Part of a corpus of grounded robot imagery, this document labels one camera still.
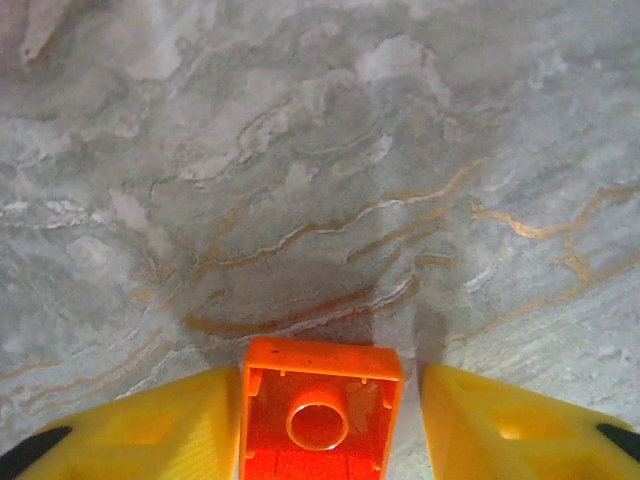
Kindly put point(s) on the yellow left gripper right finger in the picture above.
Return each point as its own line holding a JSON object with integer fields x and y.
{"x": 500, "y": 435}

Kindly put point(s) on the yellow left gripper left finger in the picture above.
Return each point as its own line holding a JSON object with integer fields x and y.
{"x": 150, "y": 435}

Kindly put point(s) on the small orange lego brick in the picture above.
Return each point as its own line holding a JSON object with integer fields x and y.
{"x": 320, "y": 360}

